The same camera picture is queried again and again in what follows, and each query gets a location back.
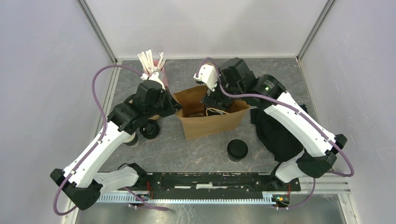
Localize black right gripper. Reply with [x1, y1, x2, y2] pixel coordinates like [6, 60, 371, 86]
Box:
[200, 68, 244, 114]

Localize brown paper bag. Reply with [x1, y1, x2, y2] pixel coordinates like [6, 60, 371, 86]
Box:
[174, 85, 250, 139]

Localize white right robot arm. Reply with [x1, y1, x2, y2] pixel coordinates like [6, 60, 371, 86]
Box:
[194, 57, 347, 190]

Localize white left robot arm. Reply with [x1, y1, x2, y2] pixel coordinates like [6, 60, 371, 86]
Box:
[50, 80, 182, 210]

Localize pink straw holder cup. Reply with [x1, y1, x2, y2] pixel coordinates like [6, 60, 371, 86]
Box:
[153, 59, 169, 87]

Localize stack of black lids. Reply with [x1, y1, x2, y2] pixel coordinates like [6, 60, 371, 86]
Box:
[139, 119, 160, 140]

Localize stack of paper cups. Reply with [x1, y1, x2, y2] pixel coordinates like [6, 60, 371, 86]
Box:
[123, 132, 139, 147]

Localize white wrapped straws bundle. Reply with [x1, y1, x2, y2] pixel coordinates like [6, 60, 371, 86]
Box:
[137, 49, 166, 75]

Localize black cloth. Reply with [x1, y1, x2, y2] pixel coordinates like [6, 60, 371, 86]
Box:
[250, 108, 304, 162]

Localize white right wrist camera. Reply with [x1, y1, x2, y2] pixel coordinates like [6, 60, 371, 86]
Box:
[193, 63, 218, 91]

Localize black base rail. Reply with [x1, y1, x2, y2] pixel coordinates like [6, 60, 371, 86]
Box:
[129, 172, 301, 200]

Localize aluminium slotted cable duct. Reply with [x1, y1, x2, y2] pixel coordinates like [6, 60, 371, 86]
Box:
[69, 173, 291, 205]

